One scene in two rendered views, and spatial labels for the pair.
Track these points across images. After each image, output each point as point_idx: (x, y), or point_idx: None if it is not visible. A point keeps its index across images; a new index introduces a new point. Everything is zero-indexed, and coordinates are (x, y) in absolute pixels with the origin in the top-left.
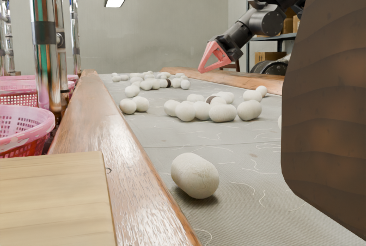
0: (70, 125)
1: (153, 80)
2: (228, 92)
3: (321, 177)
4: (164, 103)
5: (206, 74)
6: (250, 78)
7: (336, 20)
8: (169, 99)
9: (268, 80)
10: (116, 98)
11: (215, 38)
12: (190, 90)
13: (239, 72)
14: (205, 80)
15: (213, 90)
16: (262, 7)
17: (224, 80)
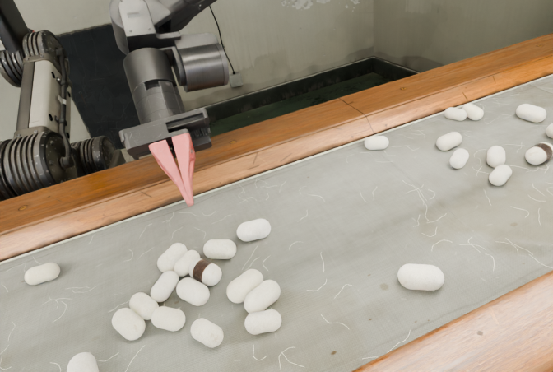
0: None
1: (252, 276)
2: (462, 149)
3: None
4: (492, 214)
5: (26, 233)
6: (254, 154)
7: None
8: (442, 220)
9: (308, 136)
10: (451, 307)
11: (167, 129)
12: (285, 224)
13: (72, 181)
14: (58, 241)
15: (278, 198)
16: (165, 42)
17: (164, 195)
